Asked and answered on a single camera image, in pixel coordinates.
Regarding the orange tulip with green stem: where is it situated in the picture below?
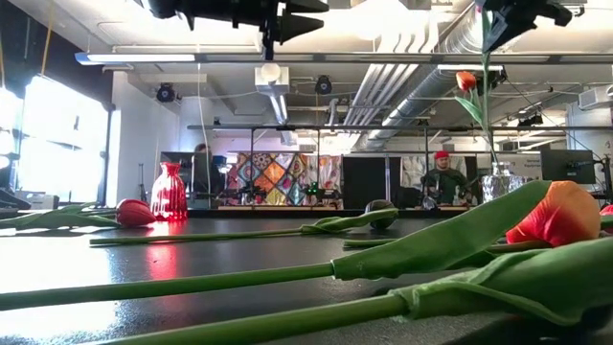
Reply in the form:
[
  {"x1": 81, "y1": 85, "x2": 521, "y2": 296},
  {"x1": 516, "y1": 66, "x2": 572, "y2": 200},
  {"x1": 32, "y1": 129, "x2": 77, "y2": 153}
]
[
  {"x1": 0, "y1": 180, "x2": 602, "y2": 312},
  {"x1": 454, "y1": 7, "x2": 503, "y2": 167}
]

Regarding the grey box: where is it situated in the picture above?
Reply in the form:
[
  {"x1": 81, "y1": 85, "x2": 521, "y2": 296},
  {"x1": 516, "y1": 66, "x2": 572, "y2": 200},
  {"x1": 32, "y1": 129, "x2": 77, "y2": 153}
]
[{"x1": 16, "y1": 191, "x2": 61, "y2": 211}]

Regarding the black metal station frame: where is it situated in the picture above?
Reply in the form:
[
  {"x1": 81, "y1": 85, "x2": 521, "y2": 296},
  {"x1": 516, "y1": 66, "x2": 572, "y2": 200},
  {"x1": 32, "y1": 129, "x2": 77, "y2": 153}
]
[{"x1": 186, "y1": 124, "x2": 613, "y2": 212}]

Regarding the black computer monitor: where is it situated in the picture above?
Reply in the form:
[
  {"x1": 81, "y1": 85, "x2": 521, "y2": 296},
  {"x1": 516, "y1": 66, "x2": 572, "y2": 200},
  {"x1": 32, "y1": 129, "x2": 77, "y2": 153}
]
[{"x1": 540, "y1": 149, "x2": 597, "y2": 186}]

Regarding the clear textured glass vase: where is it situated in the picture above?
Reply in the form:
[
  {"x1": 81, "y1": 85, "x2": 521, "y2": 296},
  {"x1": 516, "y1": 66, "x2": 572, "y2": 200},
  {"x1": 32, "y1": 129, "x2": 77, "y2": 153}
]
[{"x1": 481, "y1": 161, "x2": 528, "y2": 205}]

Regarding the grey overhead rig beam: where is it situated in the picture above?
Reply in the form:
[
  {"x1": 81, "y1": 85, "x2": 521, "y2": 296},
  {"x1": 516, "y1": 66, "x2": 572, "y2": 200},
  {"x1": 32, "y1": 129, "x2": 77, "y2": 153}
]
[{"x1": 74, "y1": 51, "x2": 613, "y2": 66}]

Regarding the colourful patchwork tapestry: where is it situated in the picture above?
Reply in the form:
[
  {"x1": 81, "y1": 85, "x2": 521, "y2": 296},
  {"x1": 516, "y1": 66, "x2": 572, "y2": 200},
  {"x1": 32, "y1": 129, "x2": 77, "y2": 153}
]
[{"x1": 224, "y1": 151, "x2": 344, "y2": 208}]

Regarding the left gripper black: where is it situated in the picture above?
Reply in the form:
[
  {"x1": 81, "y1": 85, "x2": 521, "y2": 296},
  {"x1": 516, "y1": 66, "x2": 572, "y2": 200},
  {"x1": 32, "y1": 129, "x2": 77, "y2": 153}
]
[{"x1": 189, "y1": 0, "x2": 330, "y2": 61}]

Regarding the person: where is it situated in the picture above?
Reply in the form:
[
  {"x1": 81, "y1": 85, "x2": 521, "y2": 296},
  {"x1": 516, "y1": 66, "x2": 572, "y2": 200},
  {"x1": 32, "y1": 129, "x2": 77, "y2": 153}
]
[
  {"x1": 193, "y1": 142, "x2": 225, "y2": 196},
  {"x1": 420, "y1": 150, "x2": 474, "y2": 205}
]

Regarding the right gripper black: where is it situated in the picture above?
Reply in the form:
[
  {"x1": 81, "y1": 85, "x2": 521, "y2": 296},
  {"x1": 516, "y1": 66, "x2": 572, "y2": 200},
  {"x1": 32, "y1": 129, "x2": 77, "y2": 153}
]
[{"x1": 482, "y1": 0, "x2": 574, "y2": 54}]

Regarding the black partition panel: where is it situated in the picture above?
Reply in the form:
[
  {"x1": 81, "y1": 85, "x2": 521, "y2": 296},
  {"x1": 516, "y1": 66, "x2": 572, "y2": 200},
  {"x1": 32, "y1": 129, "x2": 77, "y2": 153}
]
[{"x1": 342, "y1": 155, "x2": 402, "y2": 210}]

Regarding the green tulip stem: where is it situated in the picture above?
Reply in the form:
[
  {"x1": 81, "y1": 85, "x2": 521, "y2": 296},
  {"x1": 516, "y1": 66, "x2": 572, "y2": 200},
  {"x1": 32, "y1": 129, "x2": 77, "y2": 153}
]
[{"x1": 102, "y1": 237, "x2": 613, "y2": 345}]

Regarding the white air conditioner unit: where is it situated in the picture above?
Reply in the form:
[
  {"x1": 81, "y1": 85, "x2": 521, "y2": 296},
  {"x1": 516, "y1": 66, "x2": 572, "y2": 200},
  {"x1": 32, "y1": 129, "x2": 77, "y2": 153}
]
[{"x1": 578, "y1": 84, "x2": 613, "y2": 111}]

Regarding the red ribbed glass vase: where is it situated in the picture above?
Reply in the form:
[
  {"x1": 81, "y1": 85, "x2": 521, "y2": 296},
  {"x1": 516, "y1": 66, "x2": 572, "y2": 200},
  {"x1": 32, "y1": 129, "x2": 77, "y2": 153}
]
[{"x1": 150, "y1": 161, "x2": 189, "y2": 222}]

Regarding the silver spiral air duct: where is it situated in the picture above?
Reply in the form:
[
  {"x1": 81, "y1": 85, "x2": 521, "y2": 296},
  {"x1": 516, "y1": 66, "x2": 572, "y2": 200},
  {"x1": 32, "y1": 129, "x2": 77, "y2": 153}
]
[{"x1": 356, "y1": 0, "x2": 542, "y2": 152}]

